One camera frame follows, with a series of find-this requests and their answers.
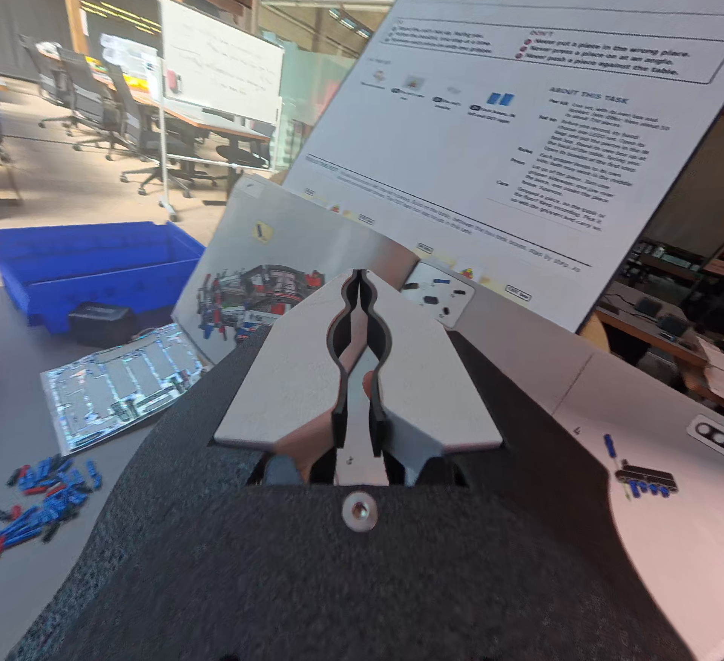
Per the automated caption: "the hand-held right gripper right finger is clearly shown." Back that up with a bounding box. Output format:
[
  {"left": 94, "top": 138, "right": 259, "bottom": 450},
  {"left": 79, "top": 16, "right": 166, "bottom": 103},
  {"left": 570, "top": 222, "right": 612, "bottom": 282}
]
[{"left": 361, "top": 270, "right": 504, "bottom": 473}]

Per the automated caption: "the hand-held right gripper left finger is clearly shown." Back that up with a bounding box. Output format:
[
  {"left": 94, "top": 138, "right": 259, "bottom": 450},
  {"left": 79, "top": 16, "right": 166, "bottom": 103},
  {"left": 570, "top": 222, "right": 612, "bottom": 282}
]
[{"left": 214, "top": 269, "right": 361, "bottom": 485}]

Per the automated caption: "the pile of blue pins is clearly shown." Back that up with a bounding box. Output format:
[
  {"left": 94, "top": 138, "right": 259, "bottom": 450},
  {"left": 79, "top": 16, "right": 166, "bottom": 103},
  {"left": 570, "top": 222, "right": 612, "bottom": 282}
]
[{"left": 0, "top": 454, "right": 104, "bottom": 555}]

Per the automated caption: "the open instruction booklet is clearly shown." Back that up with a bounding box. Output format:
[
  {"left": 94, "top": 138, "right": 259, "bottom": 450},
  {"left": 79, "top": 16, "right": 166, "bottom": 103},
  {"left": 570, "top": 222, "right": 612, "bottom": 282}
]
[{"left": 171, "top": 172, "right": 724, "bottom": 661}]

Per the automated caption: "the wooden side table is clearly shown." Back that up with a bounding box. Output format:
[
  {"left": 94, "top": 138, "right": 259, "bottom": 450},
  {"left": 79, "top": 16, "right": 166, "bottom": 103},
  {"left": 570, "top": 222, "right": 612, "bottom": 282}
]
[{"left": 578, "top": 312, "right": 613, "bottom": 358}]

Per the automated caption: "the sticker sheet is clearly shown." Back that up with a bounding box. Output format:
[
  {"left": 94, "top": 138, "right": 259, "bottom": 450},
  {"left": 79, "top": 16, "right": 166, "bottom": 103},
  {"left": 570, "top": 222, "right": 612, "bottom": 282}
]
[{"left": 40, "top": 323, "right": 209, "bottom": 457}]

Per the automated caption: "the small black box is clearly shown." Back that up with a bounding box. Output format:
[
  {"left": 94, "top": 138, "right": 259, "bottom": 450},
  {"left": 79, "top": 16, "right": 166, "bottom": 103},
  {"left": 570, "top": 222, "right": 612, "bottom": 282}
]
[{"left": 68, "top": 302, "right": 138, "bottom": 349}]

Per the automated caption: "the blue plastic crate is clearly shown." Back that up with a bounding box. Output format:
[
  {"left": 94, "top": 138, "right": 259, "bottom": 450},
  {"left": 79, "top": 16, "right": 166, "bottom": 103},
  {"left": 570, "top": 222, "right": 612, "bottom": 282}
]
[{"left": 0, "top": 220, "right": 206, "bottom": 335}]

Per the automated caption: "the cluttered wooden workbench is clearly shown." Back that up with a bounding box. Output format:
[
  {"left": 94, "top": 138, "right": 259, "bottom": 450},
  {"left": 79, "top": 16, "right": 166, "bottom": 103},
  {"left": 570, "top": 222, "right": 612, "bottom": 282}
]
[{"left": 593, "top": 243, "right": 724, "bottom": 407}]

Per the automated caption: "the white printed instruction board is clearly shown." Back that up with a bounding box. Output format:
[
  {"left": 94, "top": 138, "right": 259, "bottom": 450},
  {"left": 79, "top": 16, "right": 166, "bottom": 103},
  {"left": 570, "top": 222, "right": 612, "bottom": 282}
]
[{"left": 282, "top": 0, "right": 724, "bottom": 334}]

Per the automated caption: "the long wooden table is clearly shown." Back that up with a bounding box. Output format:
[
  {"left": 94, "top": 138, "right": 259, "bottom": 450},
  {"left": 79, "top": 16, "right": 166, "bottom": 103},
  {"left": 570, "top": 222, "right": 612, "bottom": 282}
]
[{"left": 34, "top": 45, "right": 272, "bottom": 144}]

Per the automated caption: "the white rolling whiteboard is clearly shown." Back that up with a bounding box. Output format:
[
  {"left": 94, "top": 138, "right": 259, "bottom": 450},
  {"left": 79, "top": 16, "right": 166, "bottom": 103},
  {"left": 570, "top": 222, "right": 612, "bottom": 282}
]
[{"left": 155, "top": 0, "right": 285, "bottom": 222}]

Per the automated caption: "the group of black office chairs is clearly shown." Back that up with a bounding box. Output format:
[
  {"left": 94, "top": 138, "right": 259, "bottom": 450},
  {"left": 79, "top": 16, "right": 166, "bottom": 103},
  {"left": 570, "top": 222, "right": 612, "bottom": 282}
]
[{"left": 17, "top": 34, "right": 272, "bottom": 198}]

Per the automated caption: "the colourful display screen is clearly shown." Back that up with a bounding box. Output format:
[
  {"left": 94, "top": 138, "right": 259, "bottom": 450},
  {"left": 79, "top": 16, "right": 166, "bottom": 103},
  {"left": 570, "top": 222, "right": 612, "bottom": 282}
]
[{"left": 99, "top": 34, "right": 161, "bottom": 96}]

